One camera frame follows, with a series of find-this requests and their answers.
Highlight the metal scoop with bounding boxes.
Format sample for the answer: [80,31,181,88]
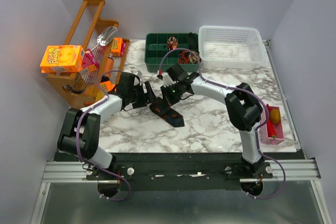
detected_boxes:
[97,26,118,46]

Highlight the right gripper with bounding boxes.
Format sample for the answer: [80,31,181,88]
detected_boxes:
[160,82,182,110]

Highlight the rolled orange black tie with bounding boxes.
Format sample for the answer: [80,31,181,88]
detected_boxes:
[178,50,190,64]

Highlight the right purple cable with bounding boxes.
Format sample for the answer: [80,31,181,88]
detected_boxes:
[156,47,286,200]

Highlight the wooden rack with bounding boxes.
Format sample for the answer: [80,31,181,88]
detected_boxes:
[46,0,119,109]

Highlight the rolled red patterned tie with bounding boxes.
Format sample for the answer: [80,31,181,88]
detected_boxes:
[167,36,178,50]

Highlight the aluminium rail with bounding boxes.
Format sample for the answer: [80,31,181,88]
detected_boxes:
[42,159,321,183]

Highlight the small orange box lower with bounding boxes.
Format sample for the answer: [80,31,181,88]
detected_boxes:
[96,81,115,101]

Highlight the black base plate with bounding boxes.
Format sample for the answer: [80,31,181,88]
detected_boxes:
[54,152,274,192]

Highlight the white plastic basket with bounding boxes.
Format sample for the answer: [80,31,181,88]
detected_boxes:
[198,26,267,69]

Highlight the pink small box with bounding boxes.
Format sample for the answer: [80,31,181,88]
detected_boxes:
[81,49,100,72]

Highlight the purple cable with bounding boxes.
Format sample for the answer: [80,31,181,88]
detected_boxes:
[75,69,132,201]
[156,47,286,200]

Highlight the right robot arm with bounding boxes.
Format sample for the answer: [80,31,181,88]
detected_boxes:
[151,63,264,178]

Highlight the orange bottle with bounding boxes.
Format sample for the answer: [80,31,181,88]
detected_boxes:
[100,57,114,82]

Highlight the black orange floral tie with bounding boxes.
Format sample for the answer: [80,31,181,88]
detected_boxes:
[150,98,185,127]

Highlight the rolled beige patterned tie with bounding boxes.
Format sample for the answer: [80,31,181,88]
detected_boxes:
[188,51,202,64]

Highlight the green divided organizer tray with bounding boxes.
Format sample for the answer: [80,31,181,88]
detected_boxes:
[144,33,198,73]

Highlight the tin can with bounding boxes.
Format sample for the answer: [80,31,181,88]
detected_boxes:
[68,73,86,94]

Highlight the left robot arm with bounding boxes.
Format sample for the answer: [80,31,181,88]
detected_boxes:
[57,72,156,179]

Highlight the small orange box upper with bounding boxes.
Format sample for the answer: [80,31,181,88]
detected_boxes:
[110,37,125,57]

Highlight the orange snack box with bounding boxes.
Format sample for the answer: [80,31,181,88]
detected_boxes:
[40,45,85,73]

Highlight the orange fruit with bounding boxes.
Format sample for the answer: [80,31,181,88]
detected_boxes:
[269,109,281,125]

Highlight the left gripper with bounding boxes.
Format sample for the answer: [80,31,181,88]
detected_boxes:
[128,81,159,109]

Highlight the red chili pepper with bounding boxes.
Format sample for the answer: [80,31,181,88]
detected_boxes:
[266,104,277,139]

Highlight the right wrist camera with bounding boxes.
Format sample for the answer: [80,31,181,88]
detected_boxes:
[162,72,175,87]

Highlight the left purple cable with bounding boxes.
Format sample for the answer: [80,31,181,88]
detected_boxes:
[75,69,132,201]

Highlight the small orange box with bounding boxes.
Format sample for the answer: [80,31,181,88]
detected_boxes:
[96,81,115,101]
[110,37,125,57]

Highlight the pink tray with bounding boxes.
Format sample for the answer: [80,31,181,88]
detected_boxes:
[260,105,285,145]

